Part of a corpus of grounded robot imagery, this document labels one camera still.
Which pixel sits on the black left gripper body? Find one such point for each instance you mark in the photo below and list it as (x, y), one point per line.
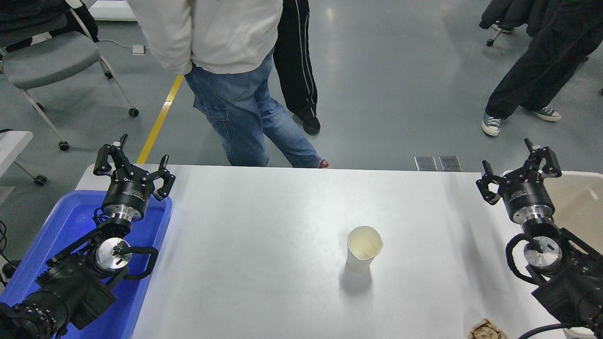
(129, 193)

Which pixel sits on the blue plastic tray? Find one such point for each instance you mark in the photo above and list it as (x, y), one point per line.
(70, 221)

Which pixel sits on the large pale bin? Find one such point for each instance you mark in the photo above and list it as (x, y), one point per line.
(579, 207)

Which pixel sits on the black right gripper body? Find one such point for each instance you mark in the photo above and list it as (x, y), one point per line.
(525, 197)

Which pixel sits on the metal floor socket plate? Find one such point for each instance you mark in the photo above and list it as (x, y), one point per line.
(426, 163)
(450, 163)

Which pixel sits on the person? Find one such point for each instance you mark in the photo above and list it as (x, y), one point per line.
(294, 61)
(235, 108)
(541, 70)

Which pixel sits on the flat white floor platform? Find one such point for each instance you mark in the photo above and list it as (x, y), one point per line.
(113, 10)

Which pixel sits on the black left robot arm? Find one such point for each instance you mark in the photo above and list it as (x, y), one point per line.
(70, 287)

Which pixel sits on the white paper cup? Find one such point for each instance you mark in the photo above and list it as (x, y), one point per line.
(360, 261)

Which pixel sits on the black jacket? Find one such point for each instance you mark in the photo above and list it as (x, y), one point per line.
(28, 12)

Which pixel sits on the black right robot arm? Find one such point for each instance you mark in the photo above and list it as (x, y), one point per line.
(565, 282)

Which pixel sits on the crumpled tan paper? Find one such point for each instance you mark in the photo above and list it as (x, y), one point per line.
(487, 330)

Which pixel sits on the grey office chair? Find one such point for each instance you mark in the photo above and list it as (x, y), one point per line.
(47, 61)

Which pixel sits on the small white side table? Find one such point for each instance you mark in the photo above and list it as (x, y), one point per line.
(12, 146)

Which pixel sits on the chair with dark coats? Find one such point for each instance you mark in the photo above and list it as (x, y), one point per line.
(509, 12)

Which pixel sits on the white power adapter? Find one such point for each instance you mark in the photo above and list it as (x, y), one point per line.
(138, 49)

